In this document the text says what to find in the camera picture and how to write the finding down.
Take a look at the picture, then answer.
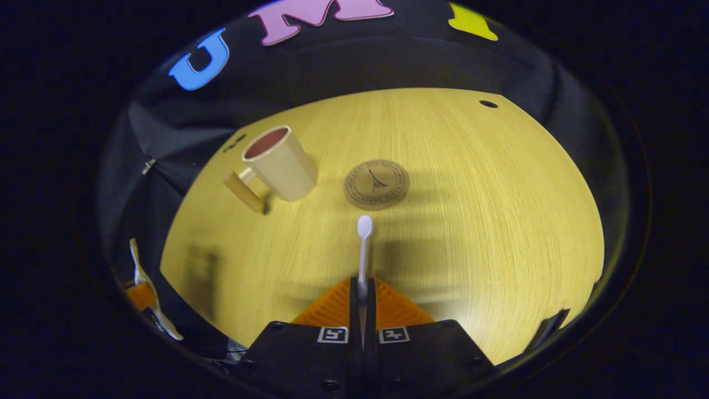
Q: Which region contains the white toothbrush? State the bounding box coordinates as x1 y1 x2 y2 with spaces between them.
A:
356 215 374 350

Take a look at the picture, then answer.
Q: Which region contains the white toothpaste tube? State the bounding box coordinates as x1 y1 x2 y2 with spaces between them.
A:
129 238 184 341

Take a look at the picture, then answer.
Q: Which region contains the cream cup with handle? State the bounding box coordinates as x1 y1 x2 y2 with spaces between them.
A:
222 125 318 214

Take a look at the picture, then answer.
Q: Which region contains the black backdrop cloth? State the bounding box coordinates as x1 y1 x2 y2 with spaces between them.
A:
97 0 632 366

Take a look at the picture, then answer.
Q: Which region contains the round brown coaster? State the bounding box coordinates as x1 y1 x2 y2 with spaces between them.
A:
343 160 410 211

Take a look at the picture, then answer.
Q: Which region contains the wooden desktop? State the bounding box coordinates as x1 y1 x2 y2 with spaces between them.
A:
160 88 605 366

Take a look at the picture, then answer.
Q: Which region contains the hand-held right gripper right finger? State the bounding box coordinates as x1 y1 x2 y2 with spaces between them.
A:
366 277 496 399

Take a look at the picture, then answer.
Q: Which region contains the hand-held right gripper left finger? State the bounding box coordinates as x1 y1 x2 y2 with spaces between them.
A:
244 277 364 399

